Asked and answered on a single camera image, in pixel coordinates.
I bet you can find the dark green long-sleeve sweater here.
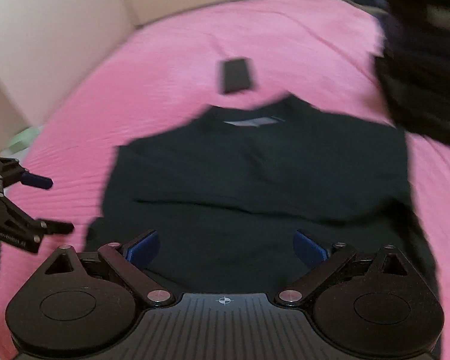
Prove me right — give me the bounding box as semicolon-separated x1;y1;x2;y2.
86;95;437;293

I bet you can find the stack of folded dark clothes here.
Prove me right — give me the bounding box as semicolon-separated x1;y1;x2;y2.
351;0;450;146

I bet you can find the pink ribbed bed blanket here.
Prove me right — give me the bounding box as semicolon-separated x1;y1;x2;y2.
0;0;450;359

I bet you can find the beige wooden headboard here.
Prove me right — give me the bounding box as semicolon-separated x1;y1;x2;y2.
0;0;232;125

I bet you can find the black smartphone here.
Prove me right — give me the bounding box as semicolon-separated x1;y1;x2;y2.
219;58;254;94

